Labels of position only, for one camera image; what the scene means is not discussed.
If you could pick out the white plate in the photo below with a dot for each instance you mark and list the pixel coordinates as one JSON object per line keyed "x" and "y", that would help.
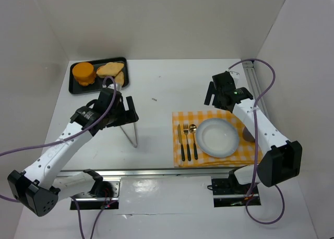
{"x": 217, "y": 138}

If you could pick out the yellow checkered cloth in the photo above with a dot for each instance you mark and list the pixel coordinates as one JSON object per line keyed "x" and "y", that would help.
{"x": 244, "y": 155}

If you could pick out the large toast slice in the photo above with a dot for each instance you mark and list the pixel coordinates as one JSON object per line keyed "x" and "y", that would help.
{"x": 109, "y": 69}

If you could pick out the small toast slice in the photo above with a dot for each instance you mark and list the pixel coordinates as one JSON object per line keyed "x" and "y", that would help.
{"x": 120, "y": 78}

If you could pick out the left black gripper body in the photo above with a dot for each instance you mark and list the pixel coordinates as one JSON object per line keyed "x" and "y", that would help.
{"x": 128, "y": 115}

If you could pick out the purple mug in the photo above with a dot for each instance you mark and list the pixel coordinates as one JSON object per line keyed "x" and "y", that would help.
{"x": 247, "y": 136}

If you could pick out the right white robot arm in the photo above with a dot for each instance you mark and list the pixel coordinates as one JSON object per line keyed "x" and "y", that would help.
{"x": 281, "y": 158}

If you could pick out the black baking tray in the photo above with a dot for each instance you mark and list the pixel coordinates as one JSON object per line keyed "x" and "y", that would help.
{"x": 75, "y": 88}

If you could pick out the gold spoon black handle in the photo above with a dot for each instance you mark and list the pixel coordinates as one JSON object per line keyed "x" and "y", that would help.
{"x": 192, "y": 129}

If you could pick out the metal kitchen tongs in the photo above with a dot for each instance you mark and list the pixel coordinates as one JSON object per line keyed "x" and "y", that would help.
{"x": 130, "y": 132}

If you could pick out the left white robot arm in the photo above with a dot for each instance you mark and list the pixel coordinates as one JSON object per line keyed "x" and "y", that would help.
{"x": 37, "y": 186}

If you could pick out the side aluminium rail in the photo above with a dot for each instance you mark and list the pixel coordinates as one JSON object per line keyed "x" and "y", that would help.
{"x": 253, "y": 84}

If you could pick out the gold fork black handle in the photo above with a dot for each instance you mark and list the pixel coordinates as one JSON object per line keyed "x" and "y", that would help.
{"x": 186, "y": 132}

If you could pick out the black handled knife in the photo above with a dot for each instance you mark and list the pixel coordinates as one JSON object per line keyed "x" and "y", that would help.
{"x": 179, "y": 133}

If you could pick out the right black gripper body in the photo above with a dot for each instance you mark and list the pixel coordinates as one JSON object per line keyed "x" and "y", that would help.
{"x": 217, "y": 93}

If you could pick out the orange round bread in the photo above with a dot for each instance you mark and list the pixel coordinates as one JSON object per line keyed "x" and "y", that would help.
{"x": 84, "y": 73}

